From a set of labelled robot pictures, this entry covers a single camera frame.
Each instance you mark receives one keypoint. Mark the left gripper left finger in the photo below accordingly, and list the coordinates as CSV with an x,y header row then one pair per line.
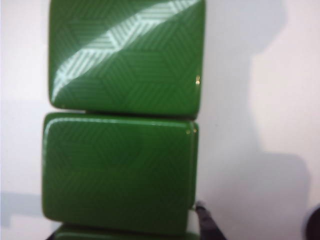
x,y
53,237

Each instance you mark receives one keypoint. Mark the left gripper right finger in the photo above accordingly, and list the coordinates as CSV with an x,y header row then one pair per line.
x,y
208,230

